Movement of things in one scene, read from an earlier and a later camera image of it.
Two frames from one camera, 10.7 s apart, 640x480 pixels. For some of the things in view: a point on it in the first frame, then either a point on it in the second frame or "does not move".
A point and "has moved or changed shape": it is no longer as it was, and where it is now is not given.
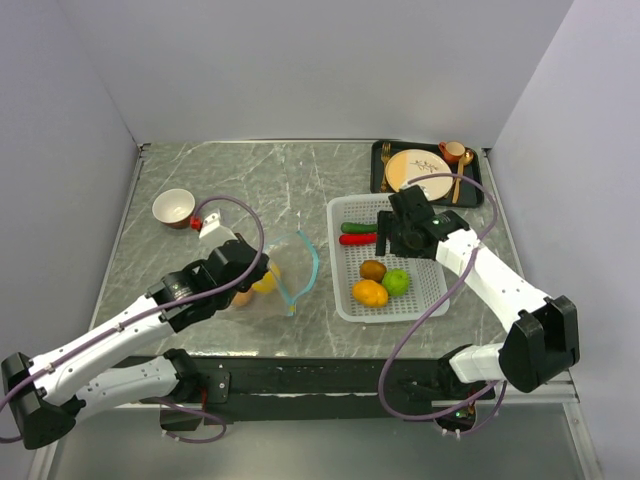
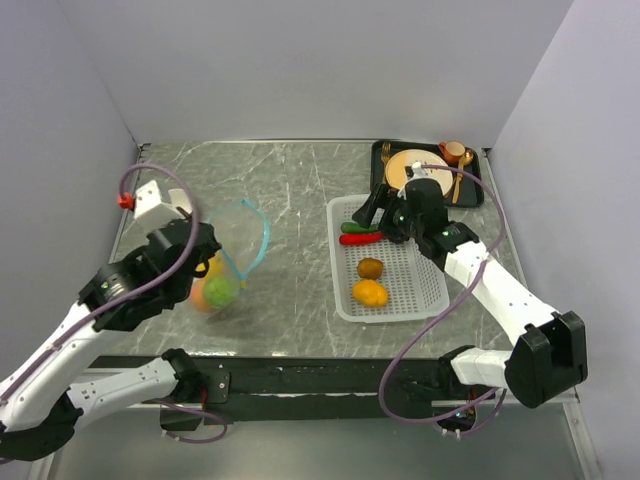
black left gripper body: x=225 y=299 → x=184 y=287
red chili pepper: x=355 y=239 does not move
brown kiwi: x=372 y=270 does not move
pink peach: x=242 y=298 has moved or changed shape
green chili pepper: x=350 y=227 does not move
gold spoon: x=465 y=160 does not move
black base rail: x=303 y=389 does not move
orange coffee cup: x=452 y=151 does not move
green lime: x=396 y=281 has moved or changed shape
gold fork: x=385 y=156 does not move
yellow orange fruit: x=269 y=280 has moved or changed shape
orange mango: x=370 y=293 does not move
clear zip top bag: x=292 y=271 has moved or changed shape
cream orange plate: x=410 y=164 does not move
